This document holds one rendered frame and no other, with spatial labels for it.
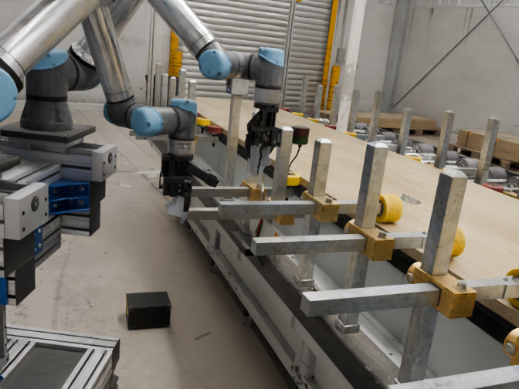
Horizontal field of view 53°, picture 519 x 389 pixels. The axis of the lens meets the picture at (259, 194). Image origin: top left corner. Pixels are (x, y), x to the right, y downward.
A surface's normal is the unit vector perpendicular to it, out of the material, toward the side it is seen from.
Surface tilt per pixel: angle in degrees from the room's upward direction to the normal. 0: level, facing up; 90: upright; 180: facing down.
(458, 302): 90
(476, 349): 90
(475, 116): 90
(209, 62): 90
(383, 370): 0
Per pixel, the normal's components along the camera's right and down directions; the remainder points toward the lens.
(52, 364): 0.11, -0.96
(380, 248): 0.35, 0.29
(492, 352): -0.93, 0.00
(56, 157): -0.05, 0.27
